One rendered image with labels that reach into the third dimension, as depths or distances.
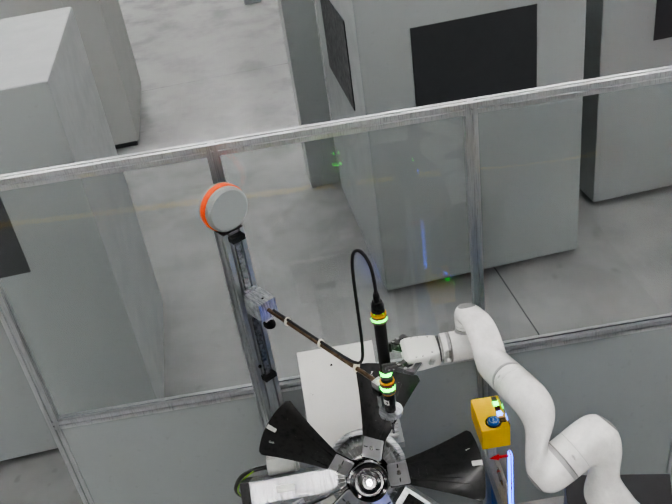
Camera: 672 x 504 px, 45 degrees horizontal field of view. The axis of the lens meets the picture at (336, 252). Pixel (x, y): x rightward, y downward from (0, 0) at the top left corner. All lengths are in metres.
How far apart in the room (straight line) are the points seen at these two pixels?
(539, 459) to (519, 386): 0.17
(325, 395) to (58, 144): 1.70
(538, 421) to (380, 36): 2.92
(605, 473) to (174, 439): 1.92
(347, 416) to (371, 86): 2.27
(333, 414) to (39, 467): 2.37
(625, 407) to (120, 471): 2.14
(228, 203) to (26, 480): 2.56
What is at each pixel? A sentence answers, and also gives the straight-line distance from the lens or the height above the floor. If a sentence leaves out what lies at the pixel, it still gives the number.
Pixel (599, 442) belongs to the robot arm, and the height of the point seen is 1.69.
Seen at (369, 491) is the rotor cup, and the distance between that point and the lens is 2.52.
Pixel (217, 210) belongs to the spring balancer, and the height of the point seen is 1.90.
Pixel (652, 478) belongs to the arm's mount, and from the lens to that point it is 2.62.
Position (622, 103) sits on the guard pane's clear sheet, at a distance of 2.88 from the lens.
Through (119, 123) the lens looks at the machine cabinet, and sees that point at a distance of 8.00.
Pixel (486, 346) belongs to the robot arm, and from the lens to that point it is 2.12.
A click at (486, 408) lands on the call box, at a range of 2.91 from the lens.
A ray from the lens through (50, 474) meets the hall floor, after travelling 4.71.
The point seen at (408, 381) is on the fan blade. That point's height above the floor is 1.43.
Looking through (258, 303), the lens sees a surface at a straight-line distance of 2.67.
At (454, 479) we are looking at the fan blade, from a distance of 2.56.
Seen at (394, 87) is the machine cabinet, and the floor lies 1.41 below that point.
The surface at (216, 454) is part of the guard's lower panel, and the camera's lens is 3.47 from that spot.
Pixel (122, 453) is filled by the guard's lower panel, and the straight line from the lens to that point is 3.49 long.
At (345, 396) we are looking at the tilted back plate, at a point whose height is 1.23.
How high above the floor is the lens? 3.12
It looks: 33 degrees down
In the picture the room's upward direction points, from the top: 9 degrees counter-clockwise
